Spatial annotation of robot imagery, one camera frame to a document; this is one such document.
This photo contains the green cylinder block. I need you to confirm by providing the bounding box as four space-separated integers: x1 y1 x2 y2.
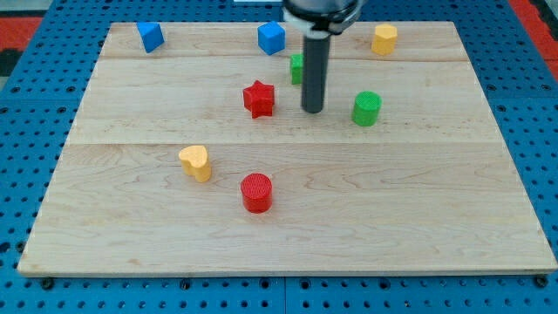
351 91 382 126

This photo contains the light wooden board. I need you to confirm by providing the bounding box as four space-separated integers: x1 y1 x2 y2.
17 22 557 277

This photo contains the red cylinder block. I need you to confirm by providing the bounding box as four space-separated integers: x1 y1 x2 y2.
241 173 273 214

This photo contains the red star block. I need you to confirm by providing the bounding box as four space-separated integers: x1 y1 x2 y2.
242 80 275 119

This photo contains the blue triangular block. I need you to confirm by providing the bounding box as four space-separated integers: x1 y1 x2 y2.
136 22 165 53

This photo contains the yellow hexagon block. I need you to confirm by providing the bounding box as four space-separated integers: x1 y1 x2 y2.
371 24 398 56

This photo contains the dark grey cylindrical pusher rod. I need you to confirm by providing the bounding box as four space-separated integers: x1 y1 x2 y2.
301 37 330 113

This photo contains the green star block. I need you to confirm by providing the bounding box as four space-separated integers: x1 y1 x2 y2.
289 53 303 85

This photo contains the blue cube block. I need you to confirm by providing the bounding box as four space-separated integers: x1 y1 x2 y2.
257 21 286 55

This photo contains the yellow heart block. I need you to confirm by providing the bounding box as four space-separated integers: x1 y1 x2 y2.
179 145 212 182

